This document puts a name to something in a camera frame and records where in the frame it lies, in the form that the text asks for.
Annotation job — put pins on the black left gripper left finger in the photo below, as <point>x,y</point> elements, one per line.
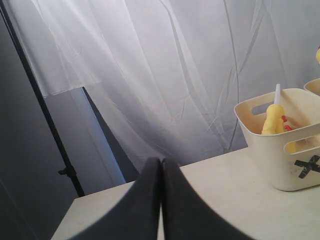
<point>126,212</point>

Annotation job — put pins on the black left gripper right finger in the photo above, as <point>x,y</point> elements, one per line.
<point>185,215</point>

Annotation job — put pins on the broken chicken head half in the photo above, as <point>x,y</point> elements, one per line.
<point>274,123</point>

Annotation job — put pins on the whole rubber chicken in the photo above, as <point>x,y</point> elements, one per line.
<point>317,56</point>

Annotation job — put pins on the black backdrop stand pole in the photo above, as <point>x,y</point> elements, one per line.
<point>69,169</point>

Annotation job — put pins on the cream bin marked X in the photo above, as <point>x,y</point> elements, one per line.
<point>290,160</point>

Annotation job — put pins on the blue backdrop cloth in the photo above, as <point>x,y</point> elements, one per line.
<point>166,74</point>

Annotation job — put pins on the cream bin marked O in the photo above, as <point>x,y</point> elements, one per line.
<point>313,86</point>

